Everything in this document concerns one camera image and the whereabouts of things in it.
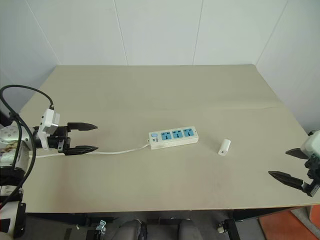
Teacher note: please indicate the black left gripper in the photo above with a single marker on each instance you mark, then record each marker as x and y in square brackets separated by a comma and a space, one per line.
[61, 136]

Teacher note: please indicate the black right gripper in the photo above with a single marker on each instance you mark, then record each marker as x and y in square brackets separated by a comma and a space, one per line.
[314, 172]

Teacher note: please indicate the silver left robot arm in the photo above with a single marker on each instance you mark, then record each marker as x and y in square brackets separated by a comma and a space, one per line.
[10, 152]

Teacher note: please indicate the white plug adapter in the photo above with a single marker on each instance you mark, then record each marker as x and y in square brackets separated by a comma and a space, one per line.
[224, 148]

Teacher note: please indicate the white blue power strip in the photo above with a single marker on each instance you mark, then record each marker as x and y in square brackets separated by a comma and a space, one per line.
[172, 140]

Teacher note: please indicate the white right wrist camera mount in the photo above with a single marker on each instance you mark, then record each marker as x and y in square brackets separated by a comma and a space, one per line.
[312, 146]

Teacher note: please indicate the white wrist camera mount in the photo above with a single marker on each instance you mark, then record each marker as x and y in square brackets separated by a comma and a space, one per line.
[312, 146]
[48, 122]

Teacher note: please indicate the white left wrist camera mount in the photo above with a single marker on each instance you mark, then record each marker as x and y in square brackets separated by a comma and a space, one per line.
[48, 122]

